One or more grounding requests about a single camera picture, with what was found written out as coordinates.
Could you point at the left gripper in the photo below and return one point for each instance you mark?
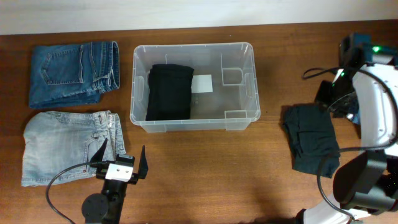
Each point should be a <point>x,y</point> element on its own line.
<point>141,172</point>

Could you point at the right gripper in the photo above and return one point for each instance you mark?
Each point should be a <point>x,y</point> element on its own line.
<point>336,108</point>

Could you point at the dark green garment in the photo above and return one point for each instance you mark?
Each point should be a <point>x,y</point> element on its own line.
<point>311,138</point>

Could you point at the black garment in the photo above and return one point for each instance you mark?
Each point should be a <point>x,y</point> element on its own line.
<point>170,92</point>

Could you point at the clear plastic storage bin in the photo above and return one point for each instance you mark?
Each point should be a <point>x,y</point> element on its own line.
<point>232,105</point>

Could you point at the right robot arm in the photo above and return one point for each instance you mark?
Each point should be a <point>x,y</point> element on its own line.
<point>365,85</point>

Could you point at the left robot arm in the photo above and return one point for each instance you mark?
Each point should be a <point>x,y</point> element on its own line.
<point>106,206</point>

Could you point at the light blue folded jeans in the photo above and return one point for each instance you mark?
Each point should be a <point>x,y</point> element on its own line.
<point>57,140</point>

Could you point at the dark blue folded jeans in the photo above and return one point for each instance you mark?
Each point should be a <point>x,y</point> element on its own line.
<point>73,74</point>

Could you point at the white label in bin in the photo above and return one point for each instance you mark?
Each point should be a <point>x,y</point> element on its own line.
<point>202,84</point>

